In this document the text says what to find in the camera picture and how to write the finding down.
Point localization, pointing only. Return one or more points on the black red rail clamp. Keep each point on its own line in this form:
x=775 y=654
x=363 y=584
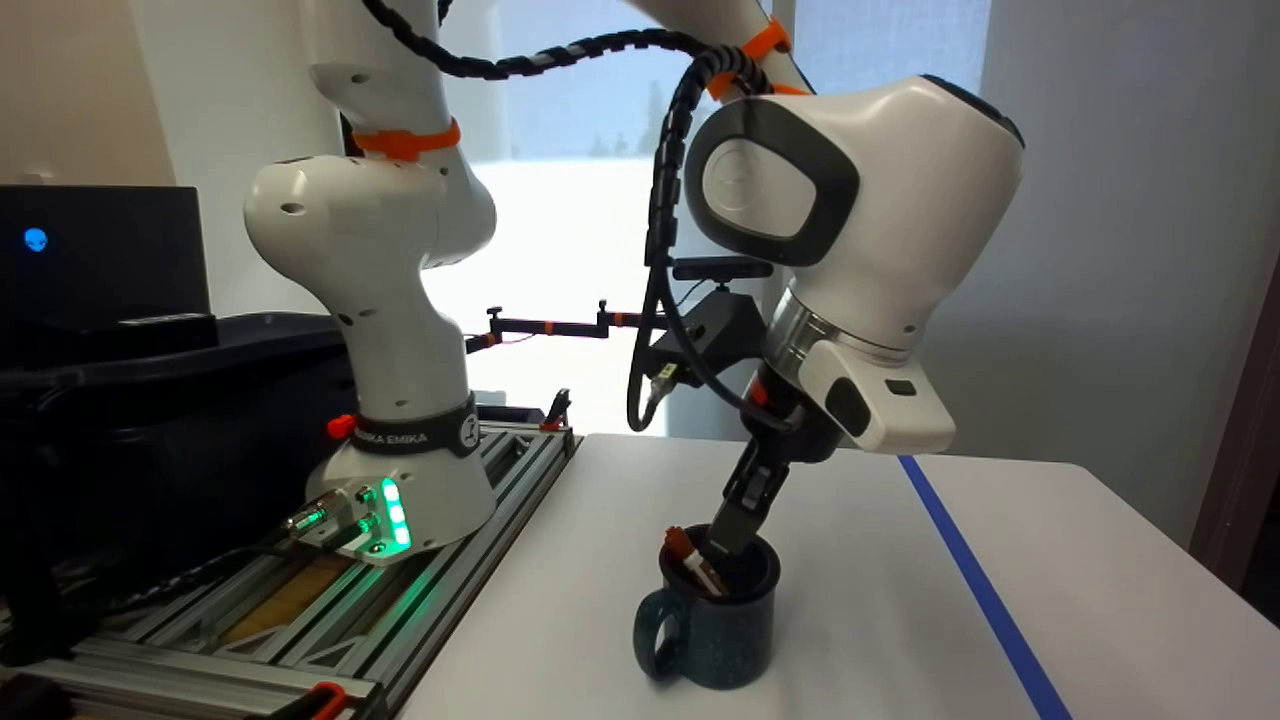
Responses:
x=559 y=411

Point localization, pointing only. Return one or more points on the blue tape line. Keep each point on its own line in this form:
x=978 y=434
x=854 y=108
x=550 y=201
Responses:
x=980 y=584

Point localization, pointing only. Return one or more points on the red emergency button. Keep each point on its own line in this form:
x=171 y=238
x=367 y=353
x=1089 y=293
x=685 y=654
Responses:
x=340 y=431

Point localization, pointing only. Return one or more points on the aluminium rail frame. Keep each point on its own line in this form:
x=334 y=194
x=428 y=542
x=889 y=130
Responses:
x=442 y=584

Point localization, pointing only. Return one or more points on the black camera on stand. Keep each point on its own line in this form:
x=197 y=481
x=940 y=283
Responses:
x=722 y=265

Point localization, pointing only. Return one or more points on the black boom arm orange joints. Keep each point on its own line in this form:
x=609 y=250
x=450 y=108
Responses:
x=563 y=327

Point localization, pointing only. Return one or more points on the black monitor with blue light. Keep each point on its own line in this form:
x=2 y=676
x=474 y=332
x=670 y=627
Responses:
x=106 y=255

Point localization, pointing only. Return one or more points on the black storage case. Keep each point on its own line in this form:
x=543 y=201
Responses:
x=174 y=441

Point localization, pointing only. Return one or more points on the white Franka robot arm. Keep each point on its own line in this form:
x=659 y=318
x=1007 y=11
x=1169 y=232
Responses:
x=384 y=241

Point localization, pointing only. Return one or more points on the red marker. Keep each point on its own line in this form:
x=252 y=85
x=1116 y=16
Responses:
x=683 y=546

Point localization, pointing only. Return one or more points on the red rail end clamp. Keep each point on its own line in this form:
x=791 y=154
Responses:
x=329 y=701

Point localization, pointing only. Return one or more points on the dark teal mug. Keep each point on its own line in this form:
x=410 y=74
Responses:
x=733 y=642

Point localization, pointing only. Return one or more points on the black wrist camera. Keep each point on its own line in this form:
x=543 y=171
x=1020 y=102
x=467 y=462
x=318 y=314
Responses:
x=714 y=332

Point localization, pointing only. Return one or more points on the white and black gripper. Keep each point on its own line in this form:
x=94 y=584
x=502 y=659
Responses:
x=884 y=400

